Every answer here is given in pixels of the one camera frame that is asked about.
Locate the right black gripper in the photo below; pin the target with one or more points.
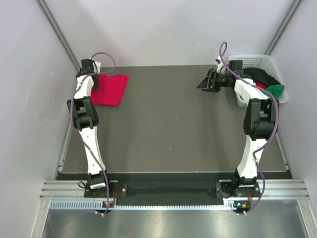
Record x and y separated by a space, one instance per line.
207 84

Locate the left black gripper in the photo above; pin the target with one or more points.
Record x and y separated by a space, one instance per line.
95 85

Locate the pink t shirt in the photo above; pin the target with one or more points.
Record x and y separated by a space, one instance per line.
110 91

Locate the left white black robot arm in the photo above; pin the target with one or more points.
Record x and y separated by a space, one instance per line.
84 119

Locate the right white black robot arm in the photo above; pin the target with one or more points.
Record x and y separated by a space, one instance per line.
260 123

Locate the black t shirt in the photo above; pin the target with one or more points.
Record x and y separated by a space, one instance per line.
259 75

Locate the red t shirt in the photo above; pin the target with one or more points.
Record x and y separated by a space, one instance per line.
258 84

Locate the white plastic basket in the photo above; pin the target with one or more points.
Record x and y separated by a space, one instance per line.
268 64

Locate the green t shirt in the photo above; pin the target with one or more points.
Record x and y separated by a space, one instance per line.
275 90

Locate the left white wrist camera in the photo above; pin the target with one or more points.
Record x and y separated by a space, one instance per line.
97 66

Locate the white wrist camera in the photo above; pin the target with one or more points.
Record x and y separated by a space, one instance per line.
97 66
221 67

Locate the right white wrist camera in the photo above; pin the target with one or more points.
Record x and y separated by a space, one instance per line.
221 67

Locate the left aluminium corner post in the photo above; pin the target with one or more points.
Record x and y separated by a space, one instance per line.
42 4

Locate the aluminium corner post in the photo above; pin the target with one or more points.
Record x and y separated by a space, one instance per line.
291 12
42 4

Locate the right aluminium corner post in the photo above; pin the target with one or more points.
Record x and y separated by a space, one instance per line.
291 12

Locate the aluminium frame rail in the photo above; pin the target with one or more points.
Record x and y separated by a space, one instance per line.
275 189

